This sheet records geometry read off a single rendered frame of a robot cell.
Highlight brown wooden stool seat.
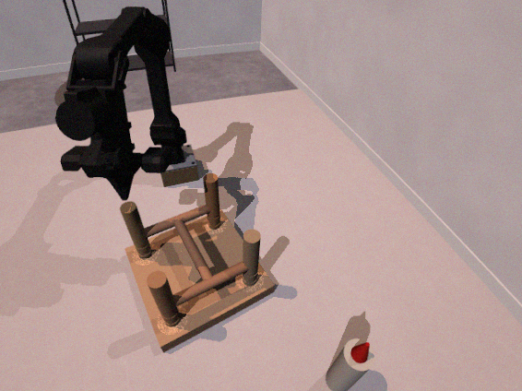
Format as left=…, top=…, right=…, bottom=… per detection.
left=125, top=209, right=275, bottom=352

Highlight brown wooden stool legs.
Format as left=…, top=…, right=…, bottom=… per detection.
left=120, top=173, right=261, bottom=327

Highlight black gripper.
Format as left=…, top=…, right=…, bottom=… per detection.
left=61, top=119, right=172, bottom=200

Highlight grey cylinder with red cone tip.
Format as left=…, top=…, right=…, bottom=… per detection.
left=326, top=338, right=374, bottom=391

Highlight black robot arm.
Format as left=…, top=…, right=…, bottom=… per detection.
left=55, top=6, right=187, bottom=178

